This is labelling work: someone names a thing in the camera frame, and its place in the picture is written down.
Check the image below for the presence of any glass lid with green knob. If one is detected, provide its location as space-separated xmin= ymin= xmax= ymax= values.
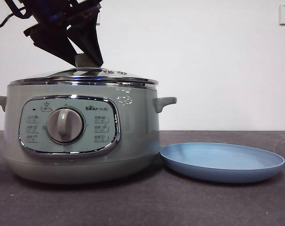
xmin=9 ymin=53 xmax=158 ymax=87

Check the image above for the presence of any pale green electric steamer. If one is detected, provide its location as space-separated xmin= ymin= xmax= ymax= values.
xmin=0 ymin=80 xmax=178 ymax=186

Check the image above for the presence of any blue round plate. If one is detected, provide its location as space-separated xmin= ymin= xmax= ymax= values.
xmin=159 ymin=142 xmax=285 ymax=184

